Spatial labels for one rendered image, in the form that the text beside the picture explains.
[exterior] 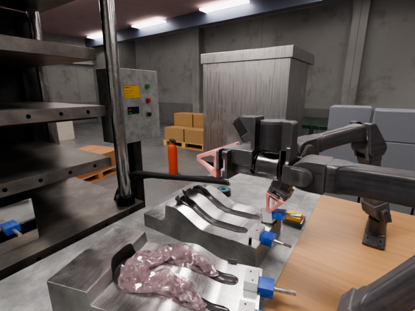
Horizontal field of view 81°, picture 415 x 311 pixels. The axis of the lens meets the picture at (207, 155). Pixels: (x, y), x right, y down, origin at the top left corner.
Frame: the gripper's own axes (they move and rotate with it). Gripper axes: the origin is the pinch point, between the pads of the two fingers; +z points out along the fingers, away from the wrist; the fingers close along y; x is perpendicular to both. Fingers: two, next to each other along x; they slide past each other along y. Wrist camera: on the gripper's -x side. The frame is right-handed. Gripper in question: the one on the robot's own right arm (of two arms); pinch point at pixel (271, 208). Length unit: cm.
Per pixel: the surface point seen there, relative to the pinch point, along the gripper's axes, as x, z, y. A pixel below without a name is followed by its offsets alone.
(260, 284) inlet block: 11.2, 7.1, 27.4
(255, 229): 0.7, 3.9, 12.0
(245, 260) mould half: 3.4, 12.4, 16.7
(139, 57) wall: -849, 51, -625
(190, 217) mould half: -20.5, 13.4, 16.6
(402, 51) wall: -14, -202, -592
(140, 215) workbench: -47, 34, 12
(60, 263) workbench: -43, 38, 48
